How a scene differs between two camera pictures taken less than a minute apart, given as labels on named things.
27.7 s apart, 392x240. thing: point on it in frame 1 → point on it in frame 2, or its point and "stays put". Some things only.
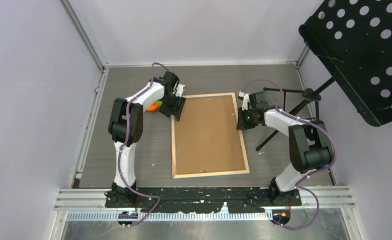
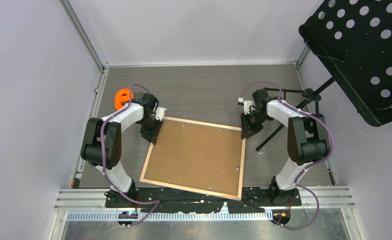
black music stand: x=364 y=44 stays put
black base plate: x=236 y=200 stays put
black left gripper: x=176 y=110 → x=152 y=136
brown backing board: x=207 y=139 → x=196 y=156
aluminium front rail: x=90 y=204 stays put
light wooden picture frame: x=205 y=141 → x=193 y=189
